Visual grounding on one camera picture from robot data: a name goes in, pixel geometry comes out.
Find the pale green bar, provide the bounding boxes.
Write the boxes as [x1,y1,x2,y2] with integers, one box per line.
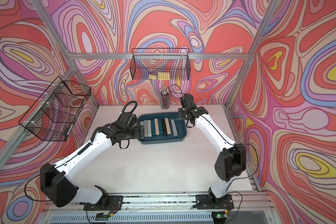
[139,121,145,139]

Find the teal plastic storage box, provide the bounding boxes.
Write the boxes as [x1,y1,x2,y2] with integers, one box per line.
[138,112,187,145]

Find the grey bar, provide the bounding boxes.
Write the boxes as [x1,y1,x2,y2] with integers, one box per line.
[170,119,178,137]
[143,120,148,138]

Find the light green bar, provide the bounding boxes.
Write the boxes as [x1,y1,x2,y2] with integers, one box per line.
[147,120,152,138]

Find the dark teal bar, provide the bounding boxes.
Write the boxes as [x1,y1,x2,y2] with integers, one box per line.
[151,119,156,135]

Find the black bar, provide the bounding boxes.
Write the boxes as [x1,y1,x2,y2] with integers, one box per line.
[161,119,168,136]

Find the beige bar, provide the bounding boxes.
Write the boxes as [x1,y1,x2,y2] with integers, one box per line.
[154,118,160,135]

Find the tan bar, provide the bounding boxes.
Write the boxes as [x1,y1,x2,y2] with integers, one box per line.
[164,118,171,135]

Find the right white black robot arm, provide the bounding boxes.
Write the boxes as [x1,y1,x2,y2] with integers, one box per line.
[178,90,257,209]

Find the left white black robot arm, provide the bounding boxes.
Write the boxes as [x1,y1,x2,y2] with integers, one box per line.
[38,109,139,210]

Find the clear cup of pencils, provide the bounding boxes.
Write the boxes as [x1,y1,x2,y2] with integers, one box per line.
[160,86,170,109]

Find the yellow sticky notes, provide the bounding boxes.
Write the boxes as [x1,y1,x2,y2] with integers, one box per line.
[148,72,170,81]

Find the back black wire basket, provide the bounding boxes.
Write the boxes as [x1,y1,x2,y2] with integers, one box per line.
[130,47,191,81]

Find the black wire basket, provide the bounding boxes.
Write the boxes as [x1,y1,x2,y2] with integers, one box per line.
[18,77,91,141]
[130,47,191,81]

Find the left black wire basket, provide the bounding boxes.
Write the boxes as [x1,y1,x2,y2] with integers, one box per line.
[18,77,91,141]

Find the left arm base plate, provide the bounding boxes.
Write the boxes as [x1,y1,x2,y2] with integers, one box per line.
[84,196,123,211]

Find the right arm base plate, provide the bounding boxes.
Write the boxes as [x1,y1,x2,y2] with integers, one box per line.
[192,194,234,211]

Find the aluminium front rail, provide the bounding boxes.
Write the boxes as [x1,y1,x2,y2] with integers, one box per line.
[38,191,280,224]

